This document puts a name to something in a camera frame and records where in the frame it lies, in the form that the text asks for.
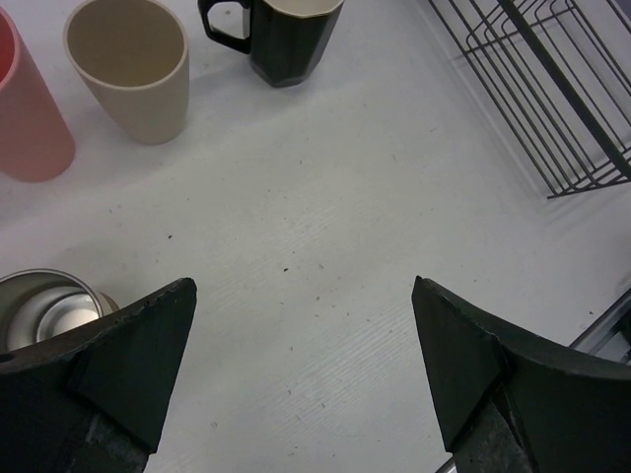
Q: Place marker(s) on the cream cup brown band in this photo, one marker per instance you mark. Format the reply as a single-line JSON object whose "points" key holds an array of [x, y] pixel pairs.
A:
{"points": [[39, 304]]}

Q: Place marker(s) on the black wire dish rack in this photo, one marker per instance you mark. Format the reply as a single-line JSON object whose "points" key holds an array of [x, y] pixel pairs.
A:
{"points": [[558, 73]]}

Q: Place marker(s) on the aluminium mounting rail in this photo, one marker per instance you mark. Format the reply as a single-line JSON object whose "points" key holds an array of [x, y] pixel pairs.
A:
{"points": [[609, 336]]}

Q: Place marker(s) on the matte pink tumbler cup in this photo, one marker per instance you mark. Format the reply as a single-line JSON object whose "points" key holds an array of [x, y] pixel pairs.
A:
{"points": [[36, 143]]}

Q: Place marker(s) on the glossy black handled mug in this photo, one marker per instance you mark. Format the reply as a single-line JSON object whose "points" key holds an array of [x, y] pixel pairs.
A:
{"points": [[285, 40]]}

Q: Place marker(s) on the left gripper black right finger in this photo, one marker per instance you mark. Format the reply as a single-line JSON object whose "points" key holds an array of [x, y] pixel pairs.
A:
{"points": [[508, 400]]}

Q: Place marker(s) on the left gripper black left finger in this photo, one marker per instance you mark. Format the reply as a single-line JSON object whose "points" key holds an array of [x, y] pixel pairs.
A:
{"points": [[95, 398]]}

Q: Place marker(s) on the beige cream cup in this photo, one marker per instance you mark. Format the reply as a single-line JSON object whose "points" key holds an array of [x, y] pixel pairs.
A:
{"points": [[134, 58]]}

